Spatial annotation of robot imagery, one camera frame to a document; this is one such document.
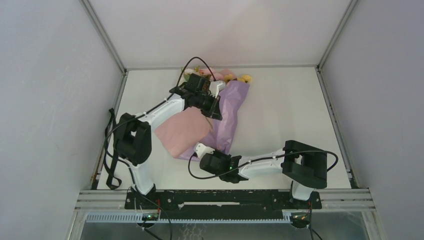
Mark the aluminium frame rail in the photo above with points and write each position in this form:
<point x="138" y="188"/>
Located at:
<point x="327" y="200"/>

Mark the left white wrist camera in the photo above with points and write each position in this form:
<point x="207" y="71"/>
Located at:
<point x="216" y="86"/>

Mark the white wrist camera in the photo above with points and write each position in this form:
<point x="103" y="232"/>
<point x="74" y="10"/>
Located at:
<point x="216" y="86"/>
<point x="201" y="150"/>

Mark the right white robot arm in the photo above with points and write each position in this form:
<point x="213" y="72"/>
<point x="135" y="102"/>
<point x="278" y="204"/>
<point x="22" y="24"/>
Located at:
<point x="305" y="165"/>

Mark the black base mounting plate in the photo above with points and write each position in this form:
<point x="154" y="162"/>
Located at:
<point x="216" y="205"/>

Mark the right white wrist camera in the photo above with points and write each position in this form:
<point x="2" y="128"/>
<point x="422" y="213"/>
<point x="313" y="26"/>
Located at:
<point x="201" y="150"/>

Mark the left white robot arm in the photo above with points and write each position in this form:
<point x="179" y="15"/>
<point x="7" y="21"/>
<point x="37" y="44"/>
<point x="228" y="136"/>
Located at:
<point x="129" y="139"/>

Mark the pink rose stem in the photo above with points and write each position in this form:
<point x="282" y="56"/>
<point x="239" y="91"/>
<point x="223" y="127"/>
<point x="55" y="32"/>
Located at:
<point x="211" y="74"/>

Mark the pink wrapping paper sheet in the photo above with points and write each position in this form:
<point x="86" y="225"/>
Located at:
<point x="182" y="132"/>

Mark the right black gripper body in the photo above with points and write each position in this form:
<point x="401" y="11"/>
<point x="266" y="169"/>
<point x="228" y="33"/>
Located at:
<point x="220" y="155"/>

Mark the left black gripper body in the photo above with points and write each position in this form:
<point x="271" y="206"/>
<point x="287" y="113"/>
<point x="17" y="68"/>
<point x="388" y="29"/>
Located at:
<point x="206" y="103"/>

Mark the yellow rose stem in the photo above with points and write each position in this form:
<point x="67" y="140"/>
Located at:
<point x="244" y="78"/>

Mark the white rose stem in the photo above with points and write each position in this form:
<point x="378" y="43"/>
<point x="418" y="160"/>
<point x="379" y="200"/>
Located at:
<point x="188" y="72"/>

